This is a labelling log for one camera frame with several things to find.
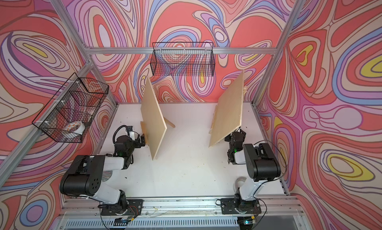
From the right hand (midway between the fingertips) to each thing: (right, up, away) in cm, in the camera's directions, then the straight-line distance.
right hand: (233, 131), depth 96 cm
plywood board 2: (-8, +9, -21) cm, 24 cm away
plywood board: (-49, +4, -9) cm, 50 cm away
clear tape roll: (-2, -26, -17) cm, 31 cm away
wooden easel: (-14, 0, +6) cm, 15 cm away
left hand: (-62, -2, -2) cm, 62 cm away
